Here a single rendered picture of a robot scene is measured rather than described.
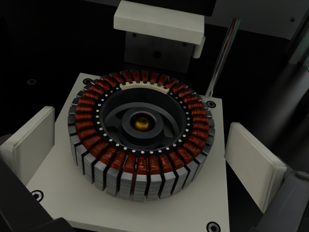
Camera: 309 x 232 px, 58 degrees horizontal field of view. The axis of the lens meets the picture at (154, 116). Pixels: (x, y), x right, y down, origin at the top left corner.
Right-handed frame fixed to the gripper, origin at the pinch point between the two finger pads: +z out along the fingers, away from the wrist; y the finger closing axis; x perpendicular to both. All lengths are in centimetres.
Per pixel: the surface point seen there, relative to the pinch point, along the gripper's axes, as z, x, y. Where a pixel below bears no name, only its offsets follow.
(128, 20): 1.0, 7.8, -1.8
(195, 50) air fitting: 13.7, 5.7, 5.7
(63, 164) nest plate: 1.4, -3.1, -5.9
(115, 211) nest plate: -1.7, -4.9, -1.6
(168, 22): 0.9, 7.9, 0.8
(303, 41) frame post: 16.5, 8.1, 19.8
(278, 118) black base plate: 9.1, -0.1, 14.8
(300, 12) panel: 21.6, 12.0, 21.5
